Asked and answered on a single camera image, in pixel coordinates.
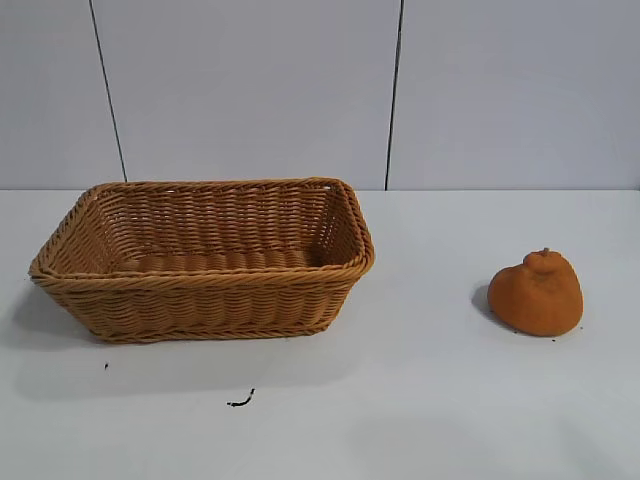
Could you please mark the orange soft toy fruit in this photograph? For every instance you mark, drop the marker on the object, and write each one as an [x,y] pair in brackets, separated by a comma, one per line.
[537,300]

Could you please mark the woven wicker basket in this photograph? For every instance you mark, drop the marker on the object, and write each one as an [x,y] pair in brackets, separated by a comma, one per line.
[200,305]

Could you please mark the black curled debris scrap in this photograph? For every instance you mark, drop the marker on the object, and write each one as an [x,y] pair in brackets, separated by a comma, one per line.
[242,401]

